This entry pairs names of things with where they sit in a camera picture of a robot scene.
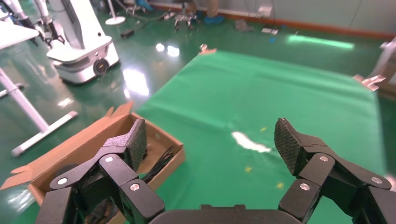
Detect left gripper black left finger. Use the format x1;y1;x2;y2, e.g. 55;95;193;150
35;119;166;224

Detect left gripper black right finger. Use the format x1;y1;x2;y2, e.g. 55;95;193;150
274;117;396;224

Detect thin black USB cable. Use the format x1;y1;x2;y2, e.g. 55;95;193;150
141;146;176;183

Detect open brown cardboard box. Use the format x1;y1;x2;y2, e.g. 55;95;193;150
0;102;186;224

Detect green table cloth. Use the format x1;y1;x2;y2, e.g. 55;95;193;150
133;49;387;224

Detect white wheeled background robot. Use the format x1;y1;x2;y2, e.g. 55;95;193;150
46;0;120;84

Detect white table with metal leg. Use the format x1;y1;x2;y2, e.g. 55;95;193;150
0;21;78;157

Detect background robot black gripper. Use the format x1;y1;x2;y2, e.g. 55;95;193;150
46;23;66;46

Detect white stand with round base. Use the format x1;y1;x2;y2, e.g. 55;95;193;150
105;0;126;26

